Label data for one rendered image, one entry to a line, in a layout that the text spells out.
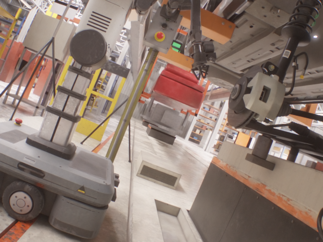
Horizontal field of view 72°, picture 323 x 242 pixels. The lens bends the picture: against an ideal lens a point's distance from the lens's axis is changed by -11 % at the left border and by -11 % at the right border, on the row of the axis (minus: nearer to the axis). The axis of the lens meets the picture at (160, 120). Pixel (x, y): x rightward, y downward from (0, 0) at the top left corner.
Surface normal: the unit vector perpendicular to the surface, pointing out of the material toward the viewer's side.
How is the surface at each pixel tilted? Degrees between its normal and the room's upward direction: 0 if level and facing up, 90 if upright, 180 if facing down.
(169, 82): 90
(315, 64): 110
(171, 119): 90
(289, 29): 150
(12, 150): 45
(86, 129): 90
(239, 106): 143
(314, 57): 105
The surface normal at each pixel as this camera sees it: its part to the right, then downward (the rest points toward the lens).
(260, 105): 0.00, 0.27
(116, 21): 0.60, 0.39
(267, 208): -0.92, -0.38
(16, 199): 0.19, 0.07
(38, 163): 0.40, -0.61
